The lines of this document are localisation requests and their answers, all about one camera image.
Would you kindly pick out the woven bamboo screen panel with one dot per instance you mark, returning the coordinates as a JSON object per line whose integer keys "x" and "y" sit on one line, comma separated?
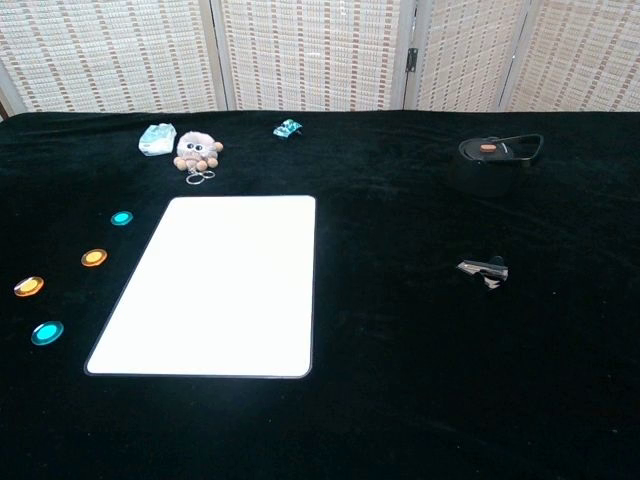
{"x": 110, "y": 50}
{"x": 310, "y": 50}
{"x": 585, "y": 50}
{"x": 465, "y": 50}

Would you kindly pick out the crumpled white blue packet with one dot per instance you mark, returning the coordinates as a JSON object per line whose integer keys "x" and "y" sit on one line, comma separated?
{"x": 156, "y": 140}

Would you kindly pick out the orange button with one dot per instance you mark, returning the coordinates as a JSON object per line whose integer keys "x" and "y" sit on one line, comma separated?
{"x": 94, "y": 258}
{"x": 28, "y": 286}

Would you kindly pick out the black velvet tablecloth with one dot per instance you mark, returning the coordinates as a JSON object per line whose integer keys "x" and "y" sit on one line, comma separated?
{"x": 400, "y": 350}

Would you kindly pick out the cyan button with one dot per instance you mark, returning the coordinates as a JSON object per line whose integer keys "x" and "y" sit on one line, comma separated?
{"x": 121, "y": 218}
{"x": 47, "y": 333}

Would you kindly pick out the white rectangular board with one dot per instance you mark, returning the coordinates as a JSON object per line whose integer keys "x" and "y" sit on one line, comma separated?
{"x": 215, "y": 285}

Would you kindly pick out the black screen hinge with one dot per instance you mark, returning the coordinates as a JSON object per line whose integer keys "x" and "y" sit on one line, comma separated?
{"x": 411, "y": 59}

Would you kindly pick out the silver black staple remover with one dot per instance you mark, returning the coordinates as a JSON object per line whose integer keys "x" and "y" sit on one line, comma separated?
{"x": 487, "y": 270}

